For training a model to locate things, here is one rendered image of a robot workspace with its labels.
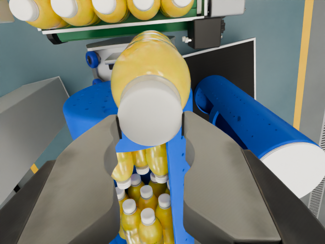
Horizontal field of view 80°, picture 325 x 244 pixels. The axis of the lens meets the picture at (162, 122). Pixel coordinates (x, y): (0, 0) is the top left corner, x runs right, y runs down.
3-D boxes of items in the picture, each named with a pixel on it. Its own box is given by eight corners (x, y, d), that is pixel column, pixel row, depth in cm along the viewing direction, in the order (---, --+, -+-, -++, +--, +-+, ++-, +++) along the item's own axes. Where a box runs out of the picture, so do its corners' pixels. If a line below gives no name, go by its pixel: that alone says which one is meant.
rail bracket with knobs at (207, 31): (180, 46, 59) (186, 50, 50) (179, 19, 56) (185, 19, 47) (213, 43, 59) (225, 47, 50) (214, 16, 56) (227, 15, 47)
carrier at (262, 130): (214, 66, 138) (185, 95, 146) (302, 124, 60) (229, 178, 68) (238, 92, 148) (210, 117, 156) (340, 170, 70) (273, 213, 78)
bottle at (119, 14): (99, 8, 53) (77, 2, 36) (115, -14, 51) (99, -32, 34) (120, 28, 55) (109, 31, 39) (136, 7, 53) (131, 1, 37)
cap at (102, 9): (90, 2, 37) (87, 1, 35) (102, -16, 36) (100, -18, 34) (107, 18, 38) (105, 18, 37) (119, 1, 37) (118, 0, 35)
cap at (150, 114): (146, 64, 12) (145, 72, 10) (191, 102, 13) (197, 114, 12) (110, 109, 13) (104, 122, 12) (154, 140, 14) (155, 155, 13)
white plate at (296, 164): (304, 127, 59) (302, 125, 60) (232, 181, 67) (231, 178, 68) (341, 172, 69) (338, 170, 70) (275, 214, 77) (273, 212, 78)
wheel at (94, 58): (94, 69, 52) (100, 68, 53) (89, 52, 50) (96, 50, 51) (86, 68, 55) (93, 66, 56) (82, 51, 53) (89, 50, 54)
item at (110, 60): (114, 61, 57) (106, 71, 46) (112, 53, 56) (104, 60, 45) (148, 58, 57) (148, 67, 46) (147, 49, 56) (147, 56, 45)
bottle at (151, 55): (148, 18, 27) (141, 23, 11) (184, 53, 29) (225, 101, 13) (118, 59, 29) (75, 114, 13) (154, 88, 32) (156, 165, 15)
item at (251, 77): (203, 192, 215) (206, 204, 201) (177, 53, 146) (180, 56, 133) (249, 182, 213) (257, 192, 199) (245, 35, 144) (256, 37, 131)
